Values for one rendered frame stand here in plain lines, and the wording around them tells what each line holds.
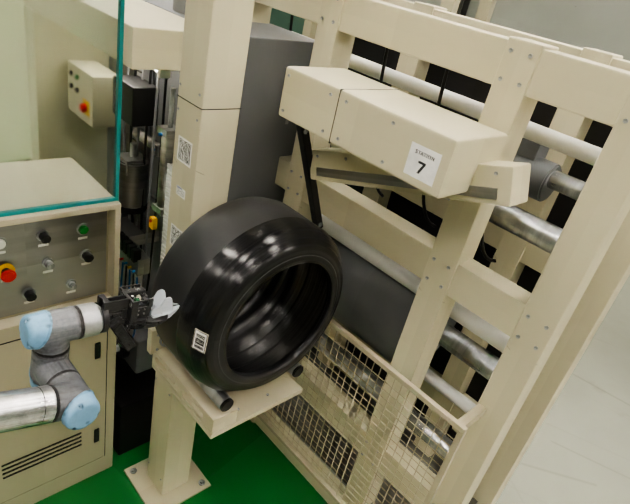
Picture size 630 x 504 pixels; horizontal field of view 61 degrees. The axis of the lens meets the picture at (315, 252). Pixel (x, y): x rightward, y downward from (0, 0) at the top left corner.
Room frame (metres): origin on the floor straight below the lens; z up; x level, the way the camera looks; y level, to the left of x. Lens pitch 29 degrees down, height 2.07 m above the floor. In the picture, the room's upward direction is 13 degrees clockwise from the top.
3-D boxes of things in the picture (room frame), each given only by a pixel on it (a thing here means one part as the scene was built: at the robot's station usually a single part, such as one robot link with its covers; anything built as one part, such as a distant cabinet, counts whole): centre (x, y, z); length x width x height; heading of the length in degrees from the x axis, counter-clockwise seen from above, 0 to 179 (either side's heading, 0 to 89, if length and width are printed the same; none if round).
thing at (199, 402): (1.24, 0.28, 0.84); 0.36 x 0.09 x 0.06; 49
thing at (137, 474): (1.49, 0.39, 0.01); 0.27 x 0.27 x 0.02; 49
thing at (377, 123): (1.49, -0.10, 1.71); 0.61 x 0.25 x 0.15; 49
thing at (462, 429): (1.44, -0.20, 0.65); 0.90 x 0.02 x 0.70; 49
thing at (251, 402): (1.34, 0.19, 0.80); 0.37 x 0.36 x 0.02; 139
